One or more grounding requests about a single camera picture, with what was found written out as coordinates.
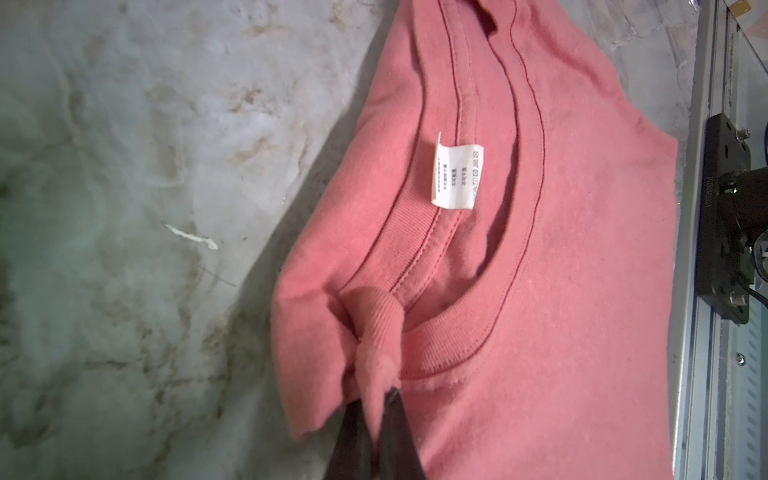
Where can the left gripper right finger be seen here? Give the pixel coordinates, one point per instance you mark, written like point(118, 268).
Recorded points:
point(398, 455)

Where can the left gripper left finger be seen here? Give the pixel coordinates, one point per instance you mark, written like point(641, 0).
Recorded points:
point(352, 456)

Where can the pink t-shirt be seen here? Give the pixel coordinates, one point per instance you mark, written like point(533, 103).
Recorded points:
point(497, 247)

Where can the aluminium mounting rail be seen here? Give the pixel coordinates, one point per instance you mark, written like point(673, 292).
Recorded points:
point(717, 346)

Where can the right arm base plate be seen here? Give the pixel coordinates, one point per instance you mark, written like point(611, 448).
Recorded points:
point(722, 271)

